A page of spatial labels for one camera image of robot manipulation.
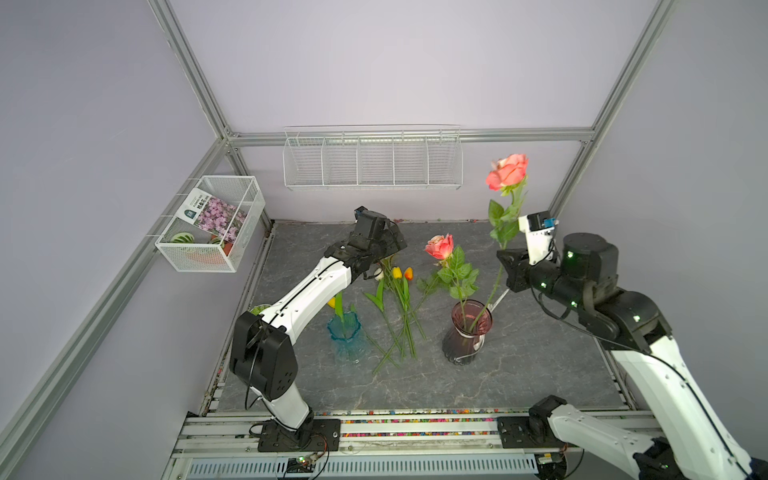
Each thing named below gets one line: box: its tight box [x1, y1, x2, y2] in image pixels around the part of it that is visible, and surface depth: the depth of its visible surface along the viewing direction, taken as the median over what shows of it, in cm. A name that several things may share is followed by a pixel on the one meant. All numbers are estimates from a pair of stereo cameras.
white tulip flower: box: [364, 268, 400, 360], surface depth 99 cm
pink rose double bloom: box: [469, 154, 530, 333], surface depth 57 cm
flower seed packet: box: [176, 188, 248, 244], surface depth 76 cm
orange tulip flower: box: [403, 267, 414, 343], surface depth 99 cm
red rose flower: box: [372, 274, 435, 374], surface depth 101 cm
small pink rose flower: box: [424, 233, 480, 331], surface depth 72 cm
